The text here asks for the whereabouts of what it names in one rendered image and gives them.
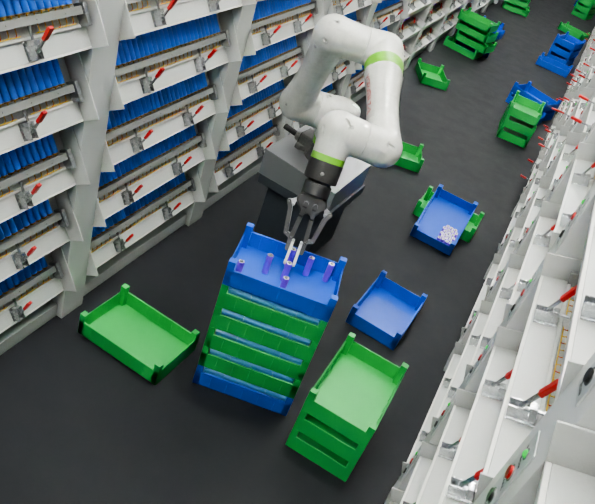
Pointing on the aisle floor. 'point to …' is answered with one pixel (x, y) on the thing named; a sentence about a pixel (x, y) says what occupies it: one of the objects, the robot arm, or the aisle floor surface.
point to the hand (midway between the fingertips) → (293, 252)
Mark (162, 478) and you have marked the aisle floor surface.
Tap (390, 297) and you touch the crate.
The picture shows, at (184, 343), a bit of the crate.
